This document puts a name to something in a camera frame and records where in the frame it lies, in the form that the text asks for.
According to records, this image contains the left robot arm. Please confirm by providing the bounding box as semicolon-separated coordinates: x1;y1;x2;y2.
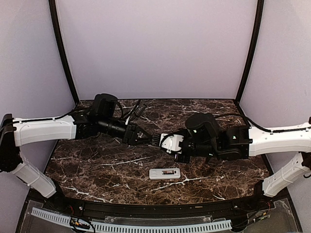
0;94;158;212

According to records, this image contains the battery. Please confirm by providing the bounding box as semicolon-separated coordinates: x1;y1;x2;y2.
162;170;176;175

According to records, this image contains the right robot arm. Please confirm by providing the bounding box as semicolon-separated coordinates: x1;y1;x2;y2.
168;113;311;211

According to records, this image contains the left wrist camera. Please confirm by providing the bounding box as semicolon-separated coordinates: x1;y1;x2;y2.
124;100;147;125

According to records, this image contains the black frame post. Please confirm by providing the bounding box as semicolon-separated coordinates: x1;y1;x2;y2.
235;0;264;105
48;0;80;104

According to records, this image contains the left black frame post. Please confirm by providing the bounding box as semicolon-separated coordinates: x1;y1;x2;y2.
48;0;80;104

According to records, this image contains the white remote control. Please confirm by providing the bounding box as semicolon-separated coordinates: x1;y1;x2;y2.
149;168;181;180

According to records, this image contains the white slotted cable duct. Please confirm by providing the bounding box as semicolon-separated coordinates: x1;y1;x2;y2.
31;207;232;233

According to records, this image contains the right black frame post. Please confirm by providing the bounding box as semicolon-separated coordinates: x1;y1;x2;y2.
235;0;264;105

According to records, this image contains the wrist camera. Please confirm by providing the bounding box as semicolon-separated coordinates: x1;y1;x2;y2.
151;133;184;154
124;100;147;125

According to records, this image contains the black front rail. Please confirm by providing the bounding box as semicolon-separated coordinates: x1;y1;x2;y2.
24;186;292;221

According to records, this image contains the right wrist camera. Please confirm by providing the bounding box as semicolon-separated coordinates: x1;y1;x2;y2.
151;133;184;154

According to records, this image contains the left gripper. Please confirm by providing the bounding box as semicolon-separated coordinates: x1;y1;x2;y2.
98;116;155;146

